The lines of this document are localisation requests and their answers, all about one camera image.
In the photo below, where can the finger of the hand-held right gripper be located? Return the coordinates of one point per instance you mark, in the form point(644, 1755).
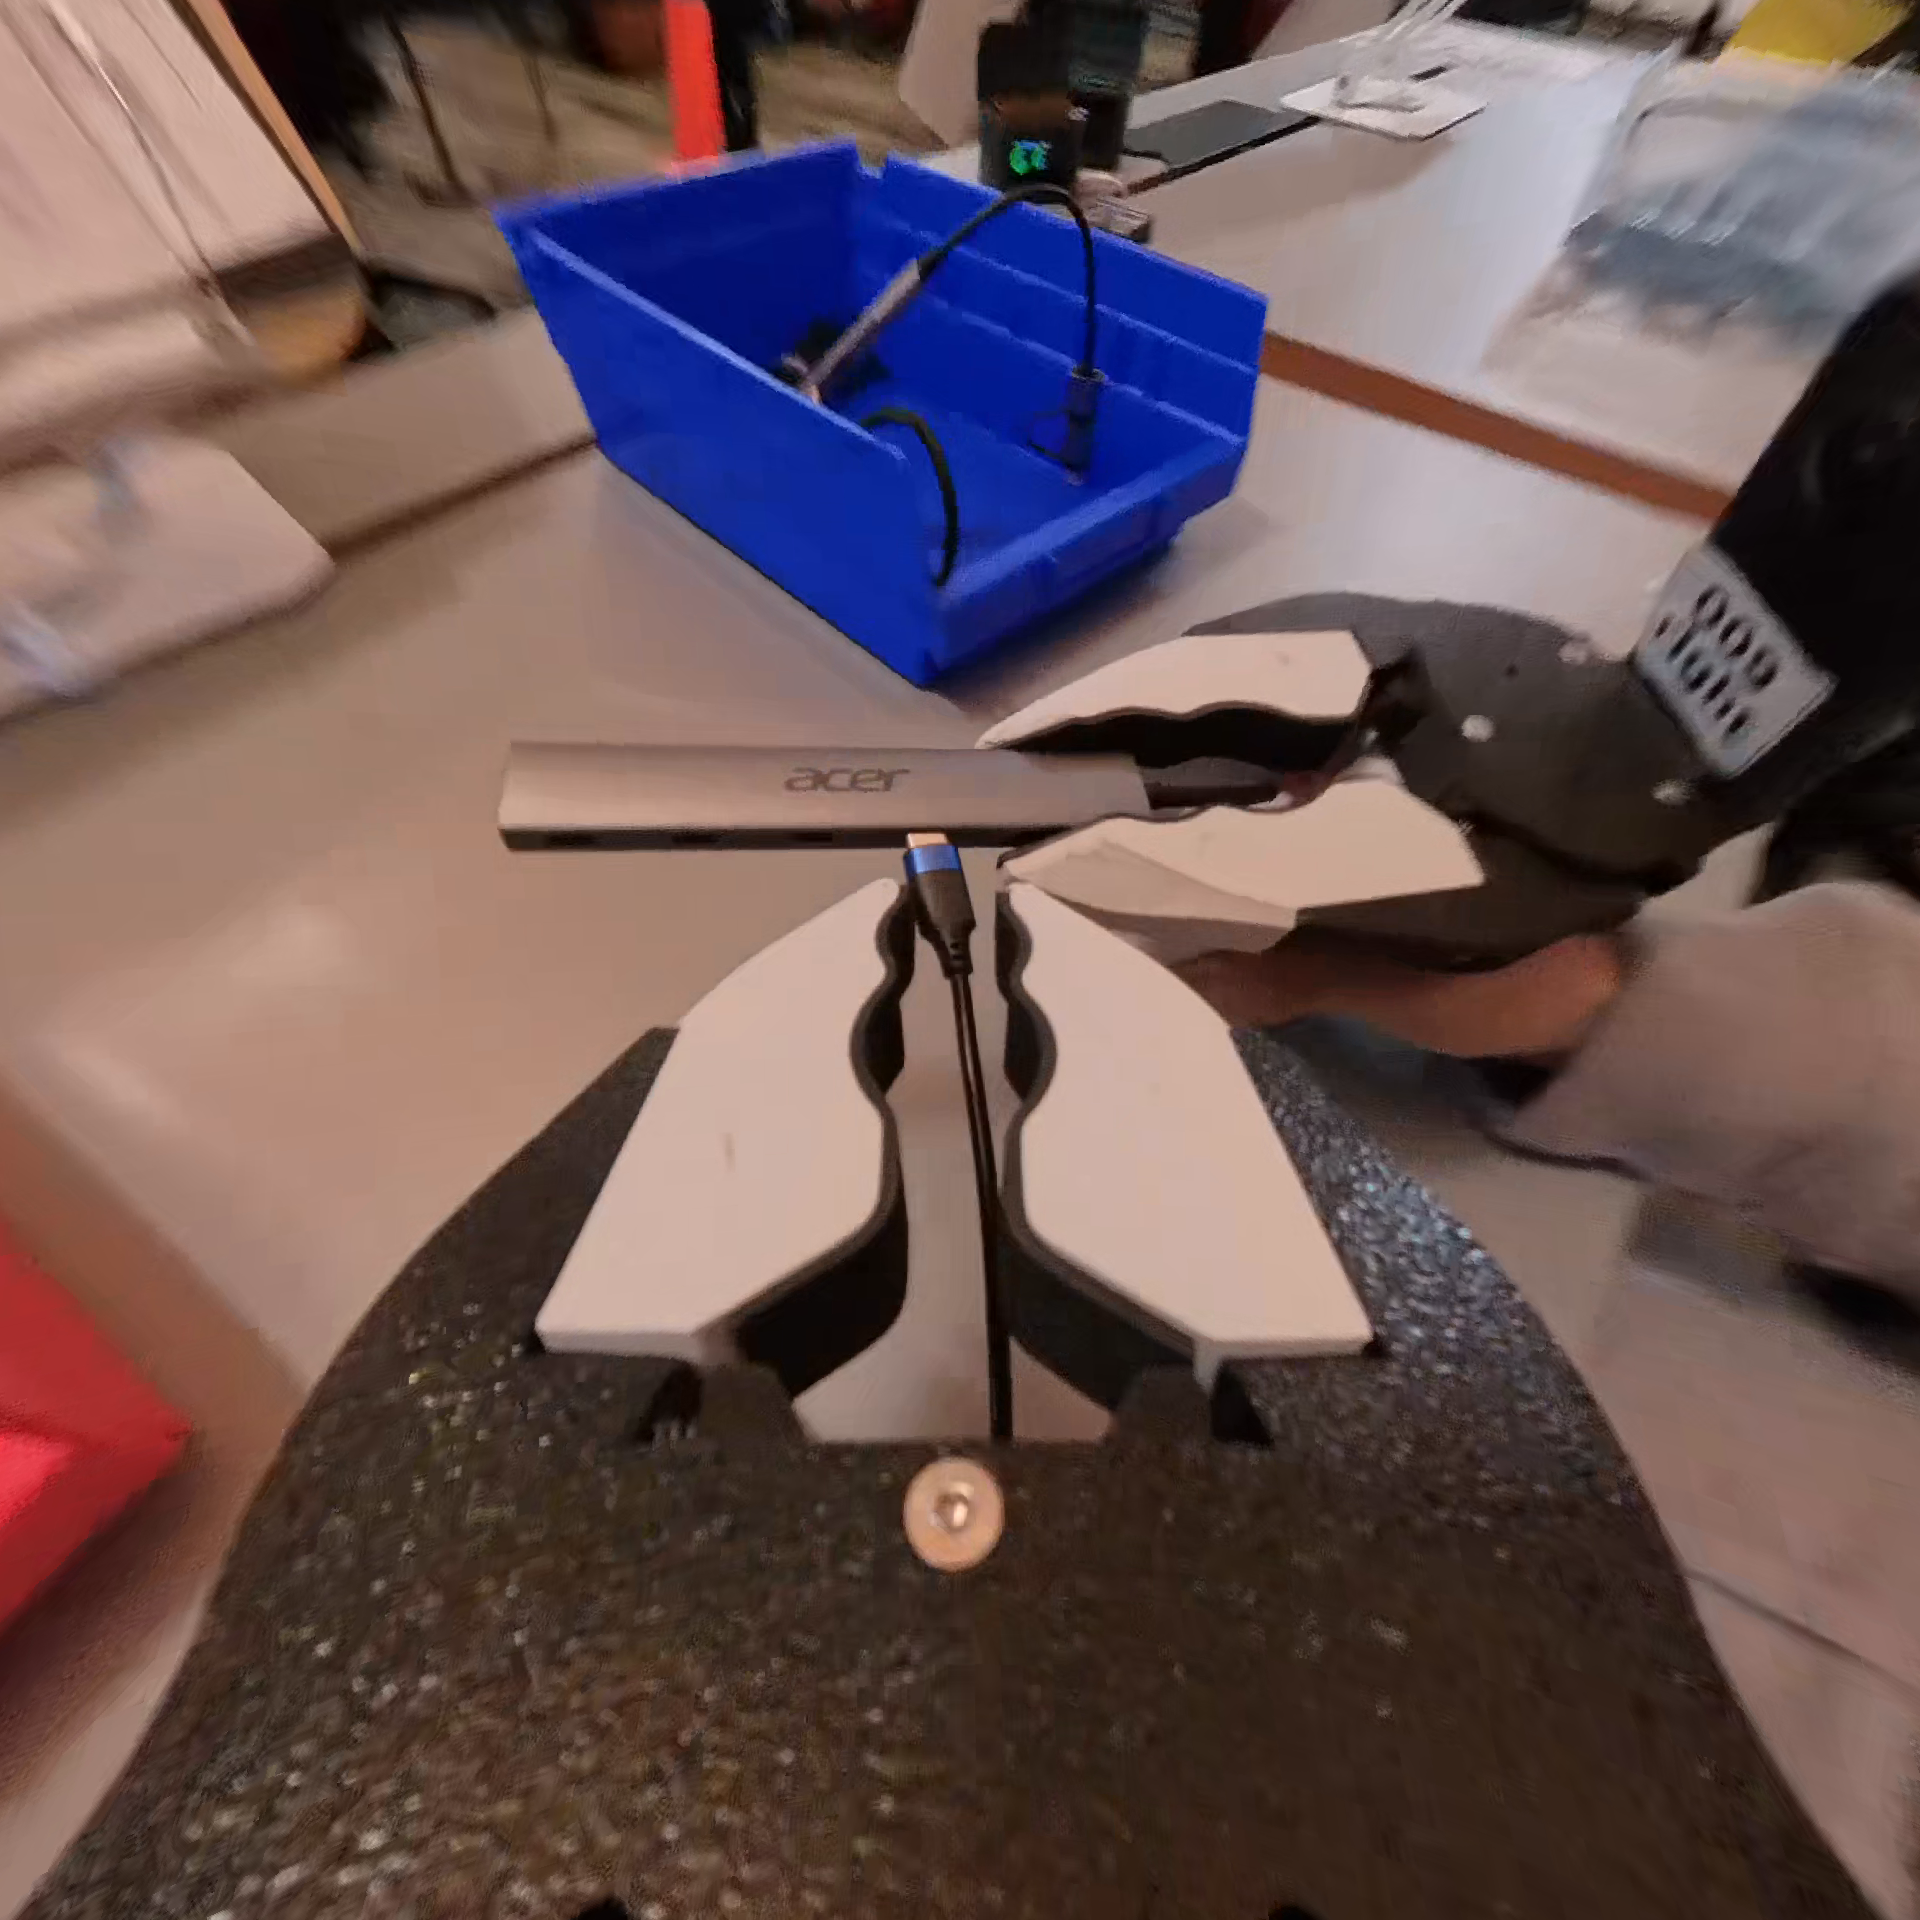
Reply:
point(1233, 673)
point(1292, 863)

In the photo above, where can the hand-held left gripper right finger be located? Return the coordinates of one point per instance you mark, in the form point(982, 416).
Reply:
point(1171, 1186)

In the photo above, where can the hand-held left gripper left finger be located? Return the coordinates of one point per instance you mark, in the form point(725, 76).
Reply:
point(720, 1173)

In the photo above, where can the grey USB hub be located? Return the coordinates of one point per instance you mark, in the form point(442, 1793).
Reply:
point(674, 790)

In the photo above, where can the person's right forearm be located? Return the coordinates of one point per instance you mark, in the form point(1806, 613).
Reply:
point(1769, 1066)

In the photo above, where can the person's right hand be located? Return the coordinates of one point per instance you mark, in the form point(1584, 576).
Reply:
point(1437, 1012)

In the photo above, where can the clear plastic bag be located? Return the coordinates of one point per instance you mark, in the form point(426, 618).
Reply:
point(1711, 224)

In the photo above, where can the blue plastic bin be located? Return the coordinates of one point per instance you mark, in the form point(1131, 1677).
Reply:
point(720, 390)

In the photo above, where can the black device with display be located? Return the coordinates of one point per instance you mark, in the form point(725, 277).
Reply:
point(1034, 103)

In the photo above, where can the clear plastic sleeve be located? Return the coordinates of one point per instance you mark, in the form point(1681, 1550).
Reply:
point(1384, 87)

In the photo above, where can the red plastic bin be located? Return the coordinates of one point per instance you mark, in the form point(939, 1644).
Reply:
point(60, 1438)

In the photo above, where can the yellow item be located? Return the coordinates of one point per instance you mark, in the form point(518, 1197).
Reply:
point(1823, 27)

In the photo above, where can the orange cone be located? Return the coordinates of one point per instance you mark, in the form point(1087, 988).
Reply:
point(690, 76)

